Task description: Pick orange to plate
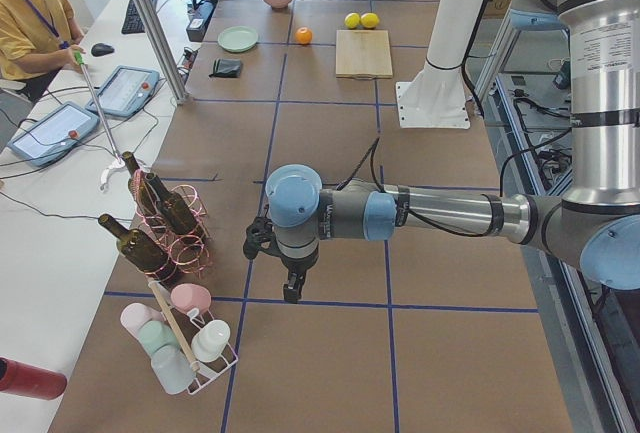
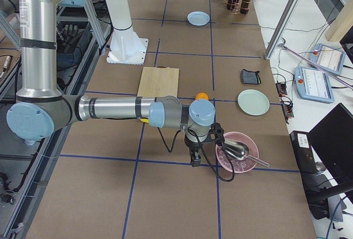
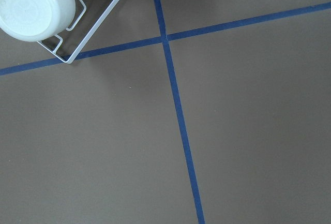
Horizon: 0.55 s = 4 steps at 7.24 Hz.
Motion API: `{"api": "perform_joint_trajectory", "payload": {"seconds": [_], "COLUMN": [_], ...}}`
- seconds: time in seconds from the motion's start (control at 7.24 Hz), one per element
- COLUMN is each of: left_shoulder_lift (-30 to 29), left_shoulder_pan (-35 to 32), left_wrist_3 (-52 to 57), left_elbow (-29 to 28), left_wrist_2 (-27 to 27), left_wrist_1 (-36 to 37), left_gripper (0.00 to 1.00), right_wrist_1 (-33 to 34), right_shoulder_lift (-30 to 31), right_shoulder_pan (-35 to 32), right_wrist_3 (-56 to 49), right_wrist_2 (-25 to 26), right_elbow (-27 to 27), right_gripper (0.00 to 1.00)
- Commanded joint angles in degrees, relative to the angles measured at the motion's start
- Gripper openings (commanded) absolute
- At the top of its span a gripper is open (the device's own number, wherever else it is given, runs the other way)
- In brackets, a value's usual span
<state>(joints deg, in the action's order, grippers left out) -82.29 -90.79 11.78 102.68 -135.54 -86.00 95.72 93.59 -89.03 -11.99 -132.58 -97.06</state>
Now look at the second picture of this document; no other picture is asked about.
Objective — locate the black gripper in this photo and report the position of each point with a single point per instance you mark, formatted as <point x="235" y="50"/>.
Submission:
<point x="193" y="147"/>

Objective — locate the orange mandarin fruit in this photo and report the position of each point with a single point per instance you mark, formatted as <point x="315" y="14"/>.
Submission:
<point x="202" y="95"/>

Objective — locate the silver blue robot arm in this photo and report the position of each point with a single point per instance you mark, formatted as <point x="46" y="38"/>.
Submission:
<point x="41" y="109"/>

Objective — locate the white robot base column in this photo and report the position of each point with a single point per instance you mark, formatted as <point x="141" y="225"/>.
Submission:
<point x="125" y="46"/>

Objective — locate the light green plate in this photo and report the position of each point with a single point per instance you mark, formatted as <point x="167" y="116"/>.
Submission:
<point x="253" y="102"/>

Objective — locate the light blue plate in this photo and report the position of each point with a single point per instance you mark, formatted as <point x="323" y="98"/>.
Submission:
<point x="198" y="18"/>

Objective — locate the metal scoop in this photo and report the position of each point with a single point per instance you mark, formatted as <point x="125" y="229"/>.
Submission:
<point x="240" y="151"/>

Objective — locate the pink bowl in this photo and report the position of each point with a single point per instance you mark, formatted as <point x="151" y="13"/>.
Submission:
<point x="240" y="137"/>

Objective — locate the clear ice cubes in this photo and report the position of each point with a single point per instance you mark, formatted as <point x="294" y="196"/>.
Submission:
<point x="229" y="163"/>

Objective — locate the yellow lemon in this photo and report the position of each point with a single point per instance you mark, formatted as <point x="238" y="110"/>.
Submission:
<point x="144" y="120"/>

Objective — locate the wooden cutting board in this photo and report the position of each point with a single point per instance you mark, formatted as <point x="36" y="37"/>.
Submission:
<point x="158" y="82"/>

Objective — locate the grey folded cloth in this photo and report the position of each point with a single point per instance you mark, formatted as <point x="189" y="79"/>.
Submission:
<point x="250" y="77"/>

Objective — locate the small electronics board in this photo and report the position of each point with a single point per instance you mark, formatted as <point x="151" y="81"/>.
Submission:
<point x="281" y="88"/>
<point x="287" y="107"/>

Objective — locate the black computer box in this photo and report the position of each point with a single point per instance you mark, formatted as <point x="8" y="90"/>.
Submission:
<point x="303" y="152"/>

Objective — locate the teach pendant tablet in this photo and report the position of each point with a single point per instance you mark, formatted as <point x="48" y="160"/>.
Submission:
<point x="314" y="85"/>
<point x="330" y="58"/>

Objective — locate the black monitor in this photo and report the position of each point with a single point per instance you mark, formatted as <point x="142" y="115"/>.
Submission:
<point x="331" y="139"/>

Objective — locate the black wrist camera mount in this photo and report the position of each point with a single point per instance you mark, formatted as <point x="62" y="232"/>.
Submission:
<point x="216" y="134"/>

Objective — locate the copper wire bottle rack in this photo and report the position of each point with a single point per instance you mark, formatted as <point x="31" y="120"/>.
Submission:
<point x="237" y="7"/>

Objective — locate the aluminium frame post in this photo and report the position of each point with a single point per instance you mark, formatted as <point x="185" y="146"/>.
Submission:
<point x="280" y="28"/>

